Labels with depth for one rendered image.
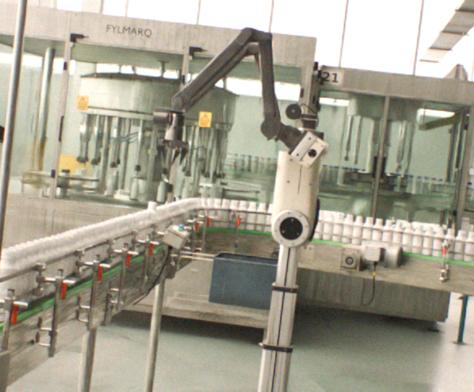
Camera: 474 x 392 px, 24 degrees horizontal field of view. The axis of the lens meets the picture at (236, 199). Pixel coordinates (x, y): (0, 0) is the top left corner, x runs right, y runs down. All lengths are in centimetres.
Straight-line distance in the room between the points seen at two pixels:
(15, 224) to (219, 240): 258
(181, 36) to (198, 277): 181
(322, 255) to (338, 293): 374
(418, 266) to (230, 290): 142
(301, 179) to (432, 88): 574
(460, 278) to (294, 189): 199
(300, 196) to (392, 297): 578
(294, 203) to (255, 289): 88
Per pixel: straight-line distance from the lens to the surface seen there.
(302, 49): 832
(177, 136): 446
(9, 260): 295
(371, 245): 632
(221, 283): 536
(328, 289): 1026
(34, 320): 310
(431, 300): 1030
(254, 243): 660
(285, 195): 456
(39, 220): 863
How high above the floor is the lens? 152
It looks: 3 degrees down
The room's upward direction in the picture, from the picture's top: 7 degrees clockwise
